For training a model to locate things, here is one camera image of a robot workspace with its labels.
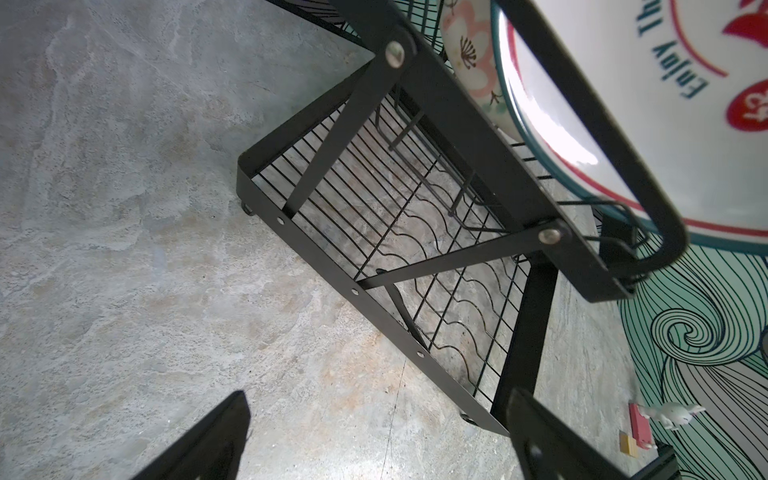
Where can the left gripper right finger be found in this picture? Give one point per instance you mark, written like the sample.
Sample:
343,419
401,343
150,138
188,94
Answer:
547,448

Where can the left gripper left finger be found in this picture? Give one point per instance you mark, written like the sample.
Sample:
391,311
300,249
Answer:
211,449

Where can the white rabbit pink stand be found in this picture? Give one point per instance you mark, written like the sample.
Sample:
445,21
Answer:
670,416

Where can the red patterned white plate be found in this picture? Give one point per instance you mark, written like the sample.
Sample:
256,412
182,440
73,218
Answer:
686,82

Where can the cream cartoon plate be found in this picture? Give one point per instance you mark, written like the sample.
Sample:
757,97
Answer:
466,31

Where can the black wire dish rack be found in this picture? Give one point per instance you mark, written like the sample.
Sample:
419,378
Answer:
441,232

